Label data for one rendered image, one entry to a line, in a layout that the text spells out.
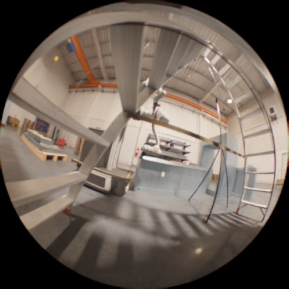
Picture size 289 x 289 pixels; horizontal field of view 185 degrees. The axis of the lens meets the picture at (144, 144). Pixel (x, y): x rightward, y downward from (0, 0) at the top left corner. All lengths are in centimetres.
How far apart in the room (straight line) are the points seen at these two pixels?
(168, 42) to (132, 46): 23
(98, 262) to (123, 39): 83
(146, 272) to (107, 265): 20
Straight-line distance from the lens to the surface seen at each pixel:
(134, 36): 24
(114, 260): 64
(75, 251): 66
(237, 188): 300
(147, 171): 156
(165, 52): 47
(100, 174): 118
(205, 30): 793
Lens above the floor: 59
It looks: 10 degrees up
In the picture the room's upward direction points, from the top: 13 degrees clockwise
